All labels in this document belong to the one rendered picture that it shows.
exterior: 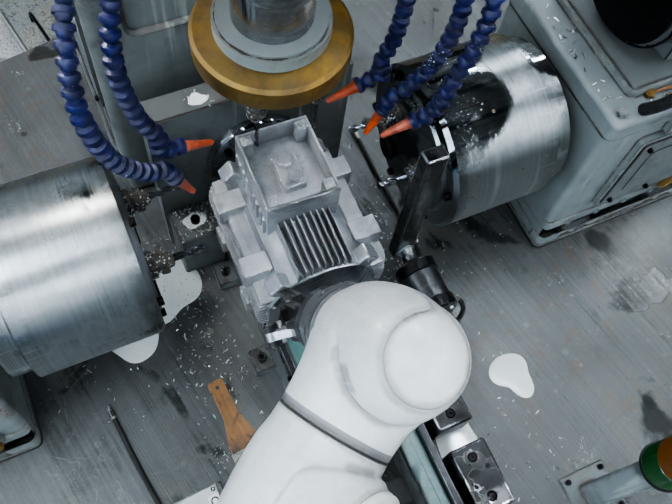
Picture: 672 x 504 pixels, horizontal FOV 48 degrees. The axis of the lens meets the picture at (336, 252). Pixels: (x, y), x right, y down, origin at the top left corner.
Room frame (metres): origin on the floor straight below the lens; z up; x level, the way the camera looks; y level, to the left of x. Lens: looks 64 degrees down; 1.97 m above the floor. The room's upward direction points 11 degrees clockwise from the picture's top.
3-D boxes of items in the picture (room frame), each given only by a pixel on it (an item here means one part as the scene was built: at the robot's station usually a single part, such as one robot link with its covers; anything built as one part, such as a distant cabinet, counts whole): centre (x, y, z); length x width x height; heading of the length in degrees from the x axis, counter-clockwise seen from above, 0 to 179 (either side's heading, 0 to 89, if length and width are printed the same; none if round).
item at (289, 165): (0.52, 0.08, 1.11); 0.12 x 0.11 x 0.07; 33
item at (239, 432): (0.24, 0.08, 0.80); 0.21 x 0.05 x 0.01; 39
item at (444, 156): (0.51, -0.09, 1.12); 0.04 x 0.03 x 0.26; 35
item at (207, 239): (0.53, 0.22, 0.86); 0.07 x 0.06 x 0.12; 125
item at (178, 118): (0.66, 0.18, 0.97); 0.30 x 0.11 x 0.34; 125
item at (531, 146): (0.72, -0.18, 1.04); 0.41 x 0.25 x 0.25; 125
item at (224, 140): (0.61, 0.15, 1.01); 0.15 x 0.02 x 0.15; 125
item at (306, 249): (0.49, 0.06, 1.01); 0.20 x 0.19 x 0.19; 33
